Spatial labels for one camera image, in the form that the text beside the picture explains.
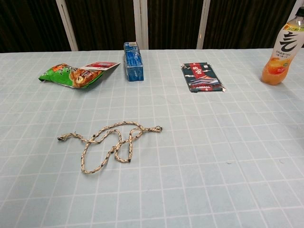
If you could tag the white frame post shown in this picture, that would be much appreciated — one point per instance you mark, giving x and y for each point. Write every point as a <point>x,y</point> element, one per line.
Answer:
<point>299,2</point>
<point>203,23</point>
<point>69,31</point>
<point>142,23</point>

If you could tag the orange drink bottle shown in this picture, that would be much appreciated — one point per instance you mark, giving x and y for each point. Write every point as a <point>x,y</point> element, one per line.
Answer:
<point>280,59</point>

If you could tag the red and white card packet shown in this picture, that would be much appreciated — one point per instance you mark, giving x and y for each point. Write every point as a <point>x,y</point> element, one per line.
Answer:
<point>104,65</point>

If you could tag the green snack bag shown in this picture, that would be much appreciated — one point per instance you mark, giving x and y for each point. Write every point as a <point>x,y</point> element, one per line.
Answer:
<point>61,76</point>

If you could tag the blue rectangular box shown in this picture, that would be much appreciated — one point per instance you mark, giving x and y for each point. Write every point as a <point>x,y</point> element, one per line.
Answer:
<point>134,66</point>

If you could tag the dark blue palace print package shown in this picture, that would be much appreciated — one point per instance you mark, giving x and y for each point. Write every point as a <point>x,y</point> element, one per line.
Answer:
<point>202,78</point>

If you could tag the light blue checked tablecloth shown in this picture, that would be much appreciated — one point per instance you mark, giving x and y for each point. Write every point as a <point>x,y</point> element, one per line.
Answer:
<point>190,166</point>

